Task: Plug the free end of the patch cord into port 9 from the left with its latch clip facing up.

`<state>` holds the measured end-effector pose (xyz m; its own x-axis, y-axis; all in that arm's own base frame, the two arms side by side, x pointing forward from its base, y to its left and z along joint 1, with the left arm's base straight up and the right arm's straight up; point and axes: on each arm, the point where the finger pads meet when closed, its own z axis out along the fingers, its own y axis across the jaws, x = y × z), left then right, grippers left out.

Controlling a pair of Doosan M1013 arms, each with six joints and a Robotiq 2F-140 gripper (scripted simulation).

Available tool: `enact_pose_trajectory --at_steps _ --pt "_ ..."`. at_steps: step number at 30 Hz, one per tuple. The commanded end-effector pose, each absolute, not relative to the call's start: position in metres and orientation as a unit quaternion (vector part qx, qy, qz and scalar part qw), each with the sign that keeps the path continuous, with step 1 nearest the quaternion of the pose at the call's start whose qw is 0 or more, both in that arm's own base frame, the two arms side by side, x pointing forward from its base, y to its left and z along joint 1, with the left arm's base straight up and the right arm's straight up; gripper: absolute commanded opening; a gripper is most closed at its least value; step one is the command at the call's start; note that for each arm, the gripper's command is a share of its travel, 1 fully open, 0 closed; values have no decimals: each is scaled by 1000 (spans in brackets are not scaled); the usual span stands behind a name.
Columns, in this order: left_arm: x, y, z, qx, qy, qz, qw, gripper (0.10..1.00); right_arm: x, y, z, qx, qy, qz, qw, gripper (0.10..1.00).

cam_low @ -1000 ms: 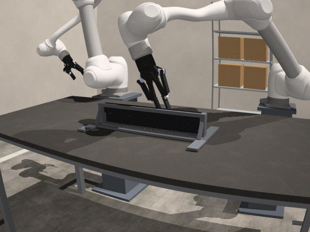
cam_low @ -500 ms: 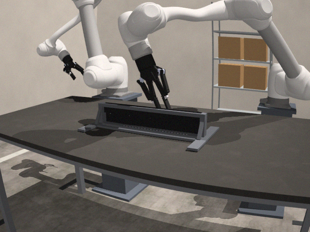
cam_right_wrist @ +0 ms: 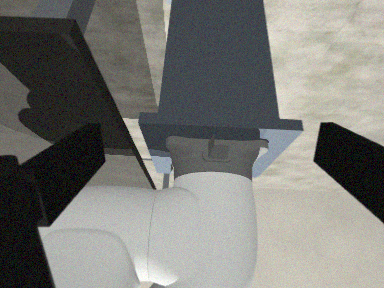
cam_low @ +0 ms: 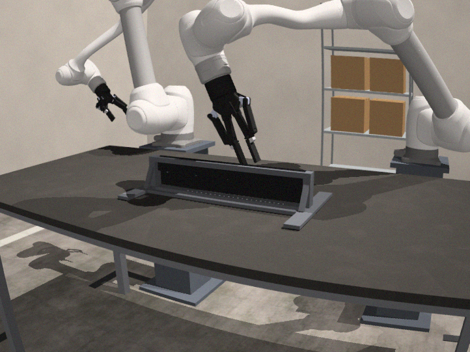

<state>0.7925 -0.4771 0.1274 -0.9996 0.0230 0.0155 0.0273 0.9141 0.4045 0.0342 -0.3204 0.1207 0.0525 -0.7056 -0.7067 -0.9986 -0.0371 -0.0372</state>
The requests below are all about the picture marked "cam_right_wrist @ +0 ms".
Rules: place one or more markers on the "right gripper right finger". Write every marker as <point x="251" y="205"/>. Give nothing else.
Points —
<point x="354" y="162"/>

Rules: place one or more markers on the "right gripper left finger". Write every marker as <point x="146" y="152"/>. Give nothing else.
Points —
<point x="34" y="194"/>

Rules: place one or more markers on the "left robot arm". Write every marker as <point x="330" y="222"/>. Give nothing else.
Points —
<point x="155" y="285"/>

